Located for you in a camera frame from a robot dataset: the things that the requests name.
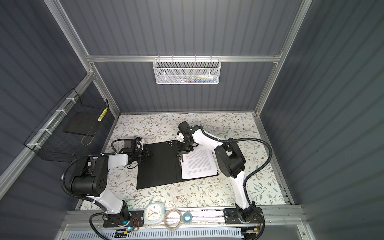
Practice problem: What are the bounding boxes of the black wire basket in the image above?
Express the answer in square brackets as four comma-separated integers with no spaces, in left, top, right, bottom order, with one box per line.
[24,89,109,163]

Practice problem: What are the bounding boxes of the white wire mesh basket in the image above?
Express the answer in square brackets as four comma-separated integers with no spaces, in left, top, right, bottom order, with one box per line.
[153,58,222,85]

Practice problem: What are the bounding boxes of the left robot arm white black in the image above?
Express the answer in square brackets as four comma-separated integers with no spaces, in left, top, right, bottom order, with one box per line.
[61,137,153,240]

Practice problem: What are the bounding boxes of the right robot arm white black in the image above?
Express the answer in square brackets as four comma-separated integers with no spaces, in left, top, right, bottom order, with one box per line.
[178,121,273,240]

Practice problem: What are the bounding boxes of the white printed paper stack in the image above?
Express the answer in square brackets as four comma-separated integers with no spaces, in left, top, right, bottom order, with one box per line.
[181,145,218,180]

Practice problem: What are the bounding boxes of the pens in white basket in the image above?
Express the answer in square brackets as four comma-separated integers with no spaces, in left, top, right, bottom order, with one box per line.
[176,74,220,84]

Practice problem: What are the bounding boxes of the black notebook in basket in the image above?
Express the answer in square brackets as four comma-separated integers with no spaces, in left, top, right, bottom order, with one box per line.
[63,112,101,137]

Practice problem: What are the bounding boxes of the blue folder black inside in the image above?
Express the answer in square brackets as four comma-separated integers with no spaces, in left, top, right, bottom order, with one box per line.
[136,140,203,190]

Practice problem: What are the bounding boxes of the clear tape roll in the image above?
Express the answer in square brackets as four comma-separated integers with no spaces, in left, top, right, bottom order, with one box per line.
[164,209,183,231]

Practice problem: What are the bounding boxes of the metal folder lever clip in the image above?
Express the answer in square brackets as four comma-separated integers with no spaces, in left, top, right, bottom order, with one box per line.
[177,150,183,166]

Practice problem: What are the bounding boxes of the yellow marker pen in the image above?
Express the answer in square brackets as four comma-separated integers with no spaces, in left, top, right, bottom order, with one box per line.
[97,107,109,122]

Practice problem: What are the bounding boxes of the small blue tape roll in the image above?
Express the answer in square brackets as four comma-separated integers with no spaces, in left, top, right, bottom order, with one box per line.
[182,212,193,224]

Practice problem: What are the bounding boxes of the mint alarm clock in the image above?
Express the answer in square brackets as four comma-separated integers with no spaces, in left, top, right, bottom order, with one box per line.
[143,202,166,225]

